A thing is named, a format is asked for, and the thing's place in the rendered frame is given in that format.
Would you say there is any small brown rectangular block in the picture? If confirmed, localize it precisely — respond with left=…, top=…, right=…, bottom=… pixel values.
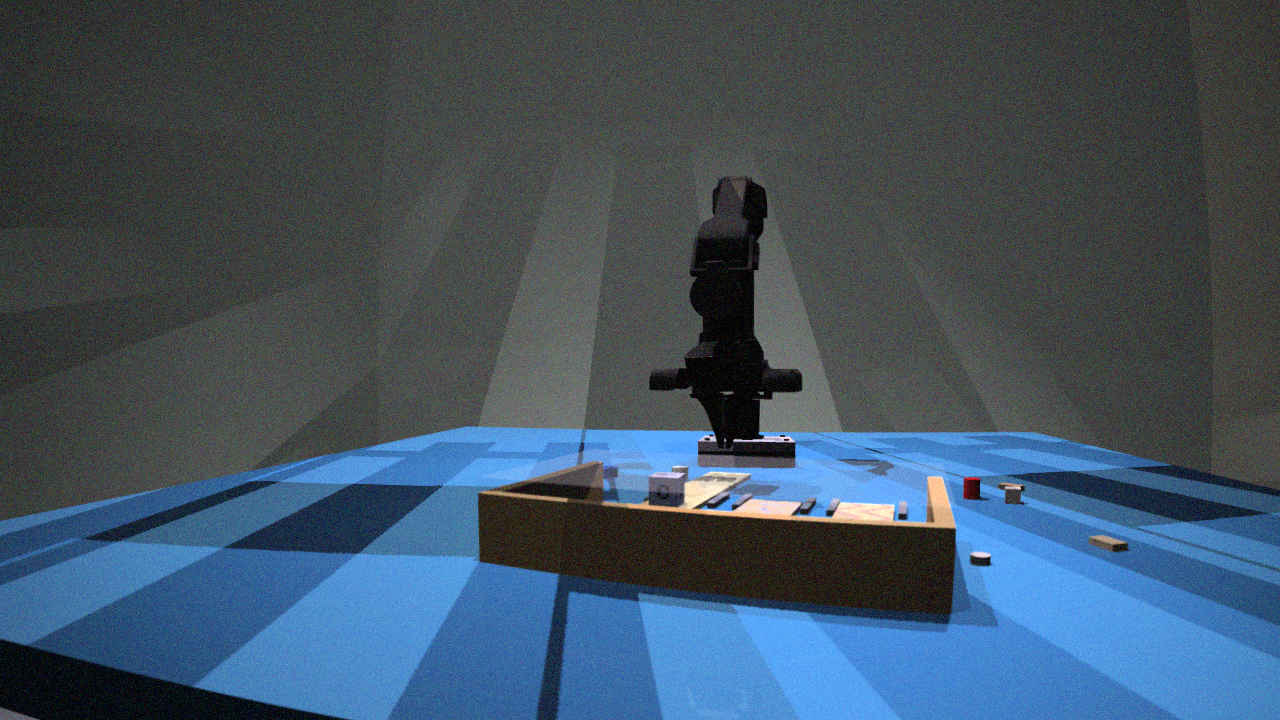
left=1089, top=536, right=1128, bottom=552

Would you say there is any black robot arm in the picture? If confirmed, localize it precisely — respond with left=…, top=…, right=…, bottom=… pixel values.
left=684, top=176, right=771, bottom=439

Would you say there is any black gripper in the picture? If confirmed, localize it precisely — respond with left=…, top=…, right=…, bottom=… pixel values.
left=649, top=324, right=803, bottom=448

